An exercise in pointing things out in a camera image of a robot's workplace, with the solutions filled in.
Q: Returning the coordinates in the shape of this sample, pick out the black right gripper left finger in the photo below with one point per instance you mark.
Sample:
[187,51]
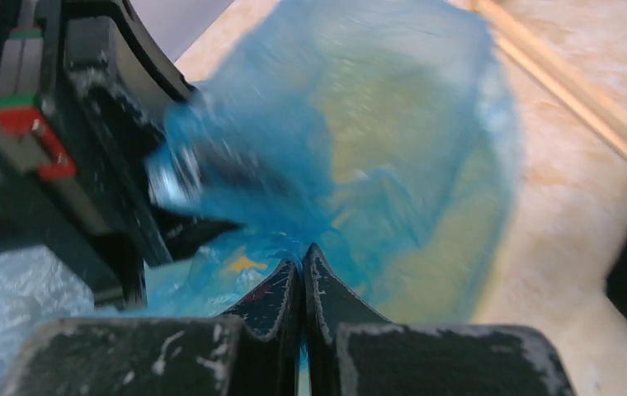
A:
[250,349]

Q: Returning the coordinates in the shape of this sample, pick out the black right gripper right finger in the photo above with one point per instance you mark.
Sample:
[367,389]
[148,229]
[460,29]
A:
[354,350]

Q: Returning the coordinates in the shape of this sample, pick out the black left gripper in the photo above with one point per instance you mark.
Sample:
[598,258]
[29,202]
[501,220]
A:
[54,186]

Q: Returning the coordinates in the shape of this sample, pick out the blue plastic trash bag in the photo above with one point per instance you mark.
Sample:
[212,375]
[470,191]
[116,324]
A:
[383,132]

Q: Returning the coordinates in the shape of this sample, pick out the wooden drying rack frame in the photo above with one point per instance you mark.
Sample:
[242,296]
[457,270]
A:
[596,110]

